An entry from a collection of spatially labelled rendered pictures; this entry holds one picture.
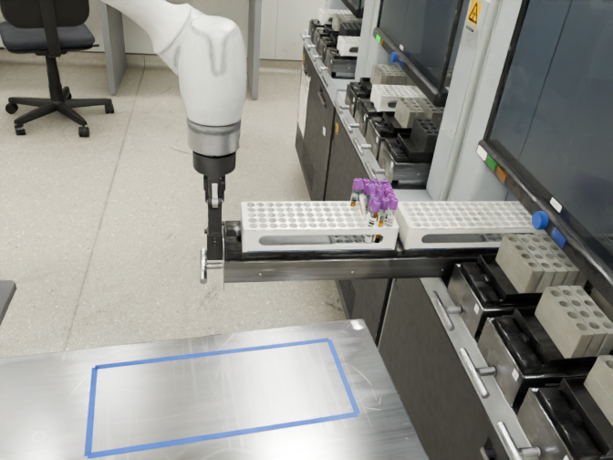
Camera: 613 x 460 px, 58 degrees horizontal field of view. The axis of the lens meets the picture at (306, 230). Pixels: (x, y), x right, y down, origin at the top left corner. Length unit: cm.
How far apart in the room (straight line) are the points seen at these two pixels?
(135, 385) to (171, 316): 132
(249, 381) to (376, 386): 18
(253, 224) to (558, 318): 54
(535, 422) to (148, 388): 56
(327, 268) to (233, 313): 109
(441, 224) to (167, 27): 62
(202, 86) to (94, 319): 140
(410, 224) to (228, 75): 45
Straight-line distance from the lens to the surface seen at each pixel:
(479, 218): 117
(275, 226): 104
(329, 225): 106
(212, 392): 80
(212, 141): 93
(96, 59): 468
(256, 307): 215
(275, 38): 457
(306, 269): 106
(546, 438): 91
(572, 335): 95
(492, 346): 101
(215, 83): 89
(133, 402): 80
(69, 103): 368
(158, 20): 103
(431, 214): 115
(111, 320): 214
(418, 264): 111
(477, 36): 129
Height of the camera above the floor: 143
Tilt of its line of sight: 33 degrees down
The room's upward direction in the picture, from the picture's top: 6 degrees clockwise
